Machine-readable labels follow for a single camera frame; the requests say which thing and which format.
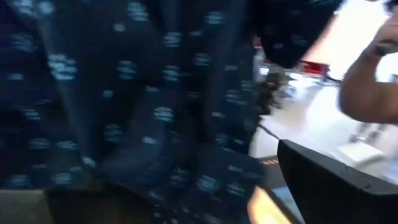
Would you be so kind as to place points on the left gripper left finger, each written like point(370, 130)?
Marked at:
point(81, 210)

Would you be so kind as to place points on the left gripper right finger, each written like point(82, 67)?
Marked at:
point(326, 199)

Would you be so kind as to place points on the navy white-dotted shirt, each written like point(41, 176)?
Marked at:
point(124, 93)

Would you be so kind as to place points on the person's forearm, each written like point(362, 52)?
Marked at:
point(367, 93)

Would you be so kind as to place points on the white flat box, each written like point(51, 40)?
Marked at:
point(359, 152)

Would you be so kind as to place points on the red box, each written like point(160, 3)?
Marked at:
point(314, 68)

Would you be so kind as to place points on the person's black wristband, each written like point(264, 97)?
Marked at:
point(385, 48)

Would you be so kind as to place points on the person's hand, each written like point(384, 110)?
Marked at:
point(390, 28)

